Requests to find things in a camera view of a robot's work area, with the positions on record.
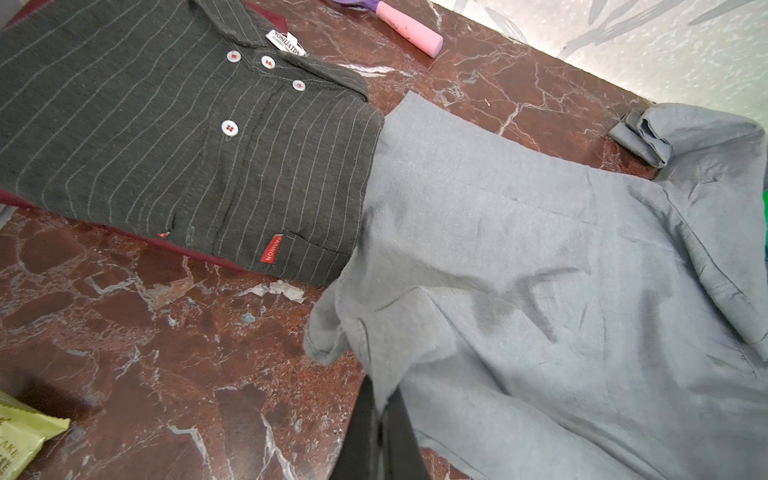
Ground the purple pink toy rake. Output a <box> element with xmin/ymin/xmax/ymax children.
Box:
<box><xmin>333</xmin><ymin>0</ymin><xmax>444</xmax><ymax>59</ymax></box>

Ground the grey long sleeve shirt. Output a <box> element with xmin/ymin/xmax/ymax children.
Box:
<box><xmin>304</xmin><ymin>93</ymin><xmax>767</xmax><ymax>479</ymax></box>

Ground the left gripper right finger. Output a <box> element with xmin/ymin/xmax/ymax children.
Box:
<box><xmin>380</xmin><ymin>389</ymin><xmax>430</xmax><ymax>480</ymax></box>

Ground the maroon folded shirt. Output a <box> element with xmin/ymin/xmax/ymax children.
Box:
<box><xmin>1</xmin><ymin>0</ymin><xmax>287</xmax><ymax>272</ymax></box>

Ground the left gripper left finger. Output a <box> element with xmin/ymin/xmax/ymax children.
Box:
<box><xmin>329</xmin><ymin>376</ymin><xmax>380</xmax><ymax>480</ymax></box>

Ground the green snack packet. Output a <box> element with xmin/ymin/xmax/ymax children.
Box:
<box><xmin>1</xmin><ymin>392</ymin><xmax>70</xmax><ymax>479</ymax></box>

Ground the green plastic basket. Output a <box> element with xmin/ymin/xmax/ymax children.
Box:
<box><xmin>762</xmin><ymin>190</ymin><xmax>768</xmax><ymax>262</ymax></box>

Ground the dark striped folded shirt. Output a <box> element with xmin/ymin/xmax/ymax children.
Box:
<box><xmin>1</xmin><ymin>0</ymin><xmax>384</xmax><ymax>287</ymax></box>

